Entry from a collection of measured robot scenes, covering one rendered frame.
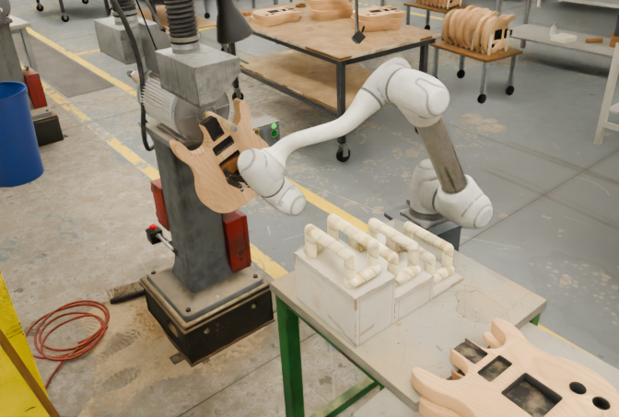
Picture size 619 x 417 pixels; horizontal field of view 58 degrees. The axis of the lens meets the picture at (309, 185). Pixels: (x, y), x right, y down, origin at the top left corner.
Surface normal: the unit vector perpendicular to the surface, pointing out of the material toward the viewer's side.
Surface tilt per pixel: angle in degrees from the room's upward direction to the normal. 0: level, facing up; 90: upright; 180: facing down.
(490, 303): 0
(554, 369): 0
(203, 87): 90
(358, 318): 90
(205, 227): 90
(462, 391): 0
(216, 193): 88
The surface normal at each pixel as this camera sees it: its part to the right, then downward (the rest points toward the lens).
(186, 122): 0.51, 0.43
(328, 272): -0.04, -0.88
